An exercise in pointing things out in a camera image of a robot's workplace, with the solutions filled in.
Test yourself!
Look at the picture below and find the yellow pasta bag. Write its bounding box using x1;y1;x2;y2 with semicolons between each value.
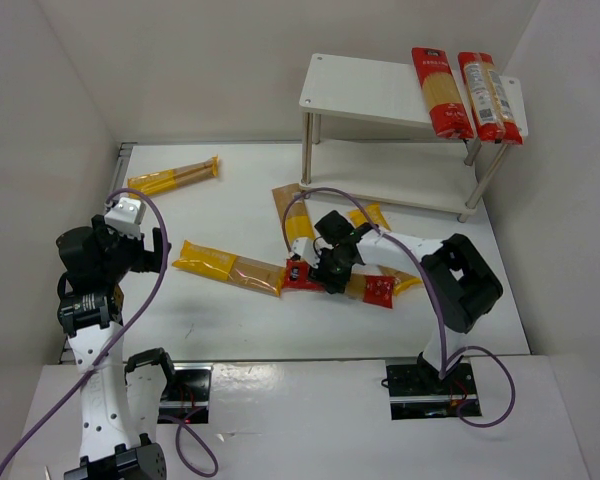
172;241;284;297
127;156;219;196
348;204;422;296

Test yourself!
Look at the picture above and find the red spaghetti bag label up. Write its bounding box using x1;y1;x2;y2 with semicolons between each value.
457;51;523;146

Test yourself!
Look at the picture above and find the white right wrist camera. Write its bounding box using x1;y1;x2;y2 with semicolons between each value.
291;237;320;268

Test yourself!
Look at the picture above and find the yellow pasta bag right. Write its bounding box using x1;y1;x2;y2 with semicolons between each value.
348;204;422;296

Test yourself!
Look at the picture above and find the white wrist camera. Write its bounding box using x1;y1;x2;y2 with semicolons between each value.
104;197;146;240
291;237;320;268

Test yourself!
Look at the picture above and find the red spaghetti bag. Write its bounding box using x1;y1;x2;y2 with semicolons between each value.
282;259;394;309
411;47;474;140

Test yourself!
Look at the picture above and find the yellow pasta bag lower left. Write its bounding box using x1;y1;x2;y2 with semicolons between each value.
172;241;284;297

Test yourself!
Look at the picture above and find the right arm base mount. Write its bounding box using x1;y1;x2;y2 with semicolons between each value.
381;361;482;420

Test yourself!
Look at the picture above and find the white two-tier shelf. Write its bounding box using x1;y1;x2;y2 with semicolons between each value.
299;53;508;222

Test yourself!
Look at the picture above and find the red spaghetti bag on shelf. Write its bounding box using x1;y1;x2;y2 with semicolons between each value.
411;47;474;140

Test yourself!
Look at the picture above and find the yellow pasta bag barcode centre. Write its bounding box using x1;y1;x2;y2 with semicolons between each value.
272;184;316;246

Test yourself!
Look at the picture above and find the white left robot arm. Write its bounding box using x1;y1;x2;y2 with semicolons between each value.
56;206;173;479

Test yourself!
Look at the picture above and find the yellow pasta bag far left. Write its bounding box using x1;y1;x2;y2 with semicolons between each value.
127;156;219;196

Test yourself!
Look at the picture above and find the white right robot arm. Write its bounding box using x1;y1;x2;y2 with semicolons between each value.
291;210;503;379

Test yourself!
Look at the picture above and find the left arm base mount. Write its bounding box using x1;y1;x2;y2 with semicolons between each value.
159;363;212;425

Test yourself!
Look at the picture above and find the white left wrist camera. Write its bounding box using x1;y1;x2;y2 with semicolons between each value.
104;197;146;240

